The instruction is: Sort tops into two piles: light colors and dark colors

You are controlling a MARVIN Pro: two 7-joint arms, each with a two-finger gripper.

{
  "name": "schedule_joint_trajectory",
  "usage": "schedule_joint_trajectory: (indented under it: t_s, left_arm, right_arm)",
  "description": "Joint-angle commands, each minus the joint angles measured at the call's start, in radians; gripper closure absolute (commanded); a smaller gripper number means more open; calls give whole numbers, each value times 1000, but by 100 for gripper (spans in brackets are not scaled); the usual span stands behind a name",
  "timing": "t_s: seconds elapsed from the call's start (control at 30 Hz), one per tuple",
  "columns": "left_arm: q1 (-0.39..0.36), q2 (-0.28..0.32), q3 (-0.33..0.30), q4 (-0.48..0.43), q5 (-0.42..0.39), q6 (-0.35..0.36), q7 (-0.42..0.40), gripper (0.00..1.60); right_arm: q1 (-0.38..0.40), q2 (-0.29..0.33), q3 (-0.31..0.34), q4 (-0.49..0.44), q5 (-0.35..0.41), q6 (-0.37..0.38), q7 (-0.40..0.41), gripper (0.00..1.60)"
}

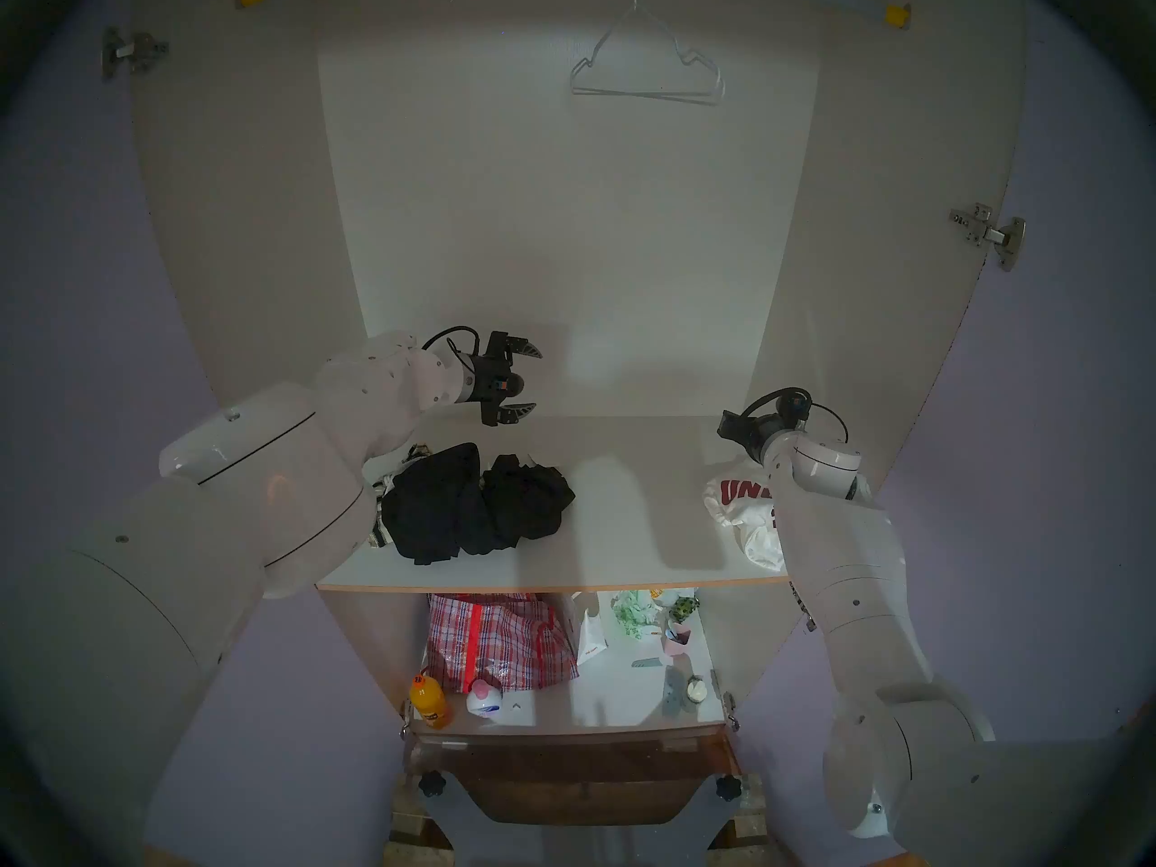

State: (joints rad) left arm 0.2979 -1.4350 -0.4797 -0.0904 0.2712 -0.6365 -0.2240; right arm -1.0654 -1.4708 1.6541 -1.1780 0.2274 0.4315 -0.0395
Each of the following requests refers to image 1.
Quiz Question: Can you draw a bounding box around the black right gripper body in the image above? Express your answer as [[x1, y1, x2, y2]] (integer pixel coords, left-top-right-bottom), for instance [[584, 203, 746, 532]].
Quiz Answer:
[[720, 396, 811, 464]]

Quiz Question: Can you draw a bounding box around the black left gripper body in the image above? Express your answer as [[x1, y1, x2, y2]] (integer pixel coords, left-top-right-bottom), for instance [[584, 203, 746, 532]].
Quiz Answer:
[[454, 331, 525, 425]]

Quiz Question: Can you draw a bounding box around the white plastic bag red print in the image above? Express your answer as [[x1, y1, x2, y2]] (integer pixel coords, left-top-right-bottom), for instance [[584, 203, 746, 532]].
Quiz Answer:
[[704, 475, 785, 573]]

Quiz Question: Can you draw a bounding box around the green patterned packet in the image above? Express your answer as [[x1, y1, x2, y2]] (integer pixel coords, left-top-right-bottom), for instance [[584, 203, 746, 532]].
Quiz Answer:
[[612, 591, 665, 640]]

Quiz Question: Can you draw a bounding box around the red plaid woven bag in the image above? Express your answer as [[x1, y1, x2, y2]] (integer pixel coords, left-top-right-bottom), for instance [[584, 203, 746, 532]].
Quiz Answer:
[[426, 592, 579, 693]]

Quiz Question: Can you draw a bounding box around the orange bottle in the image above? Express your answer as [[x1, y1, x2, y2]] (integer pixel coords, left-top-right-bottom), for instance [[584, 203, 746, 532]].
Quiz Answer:
[[409, 674, 452, 731]]

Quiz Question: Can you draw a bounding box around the brown wooden drawer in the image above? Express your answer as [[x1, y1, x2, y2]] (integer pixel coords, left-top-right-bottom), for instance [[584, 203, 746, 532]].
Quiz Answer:
[[402, 730, 741, 825]]

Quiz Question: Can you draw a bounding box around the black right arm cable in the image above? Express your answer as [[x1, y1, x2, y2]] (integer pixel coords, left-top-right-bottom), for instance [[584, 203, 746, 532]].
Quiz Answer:
[[741, 387, 850, 446]]

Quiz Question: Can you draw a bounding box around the white wire hanger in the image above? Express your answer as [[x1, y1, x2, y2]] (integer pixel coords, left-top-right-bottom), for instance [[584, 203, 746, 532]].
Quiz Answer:
[[569, 0, 725, 107]]

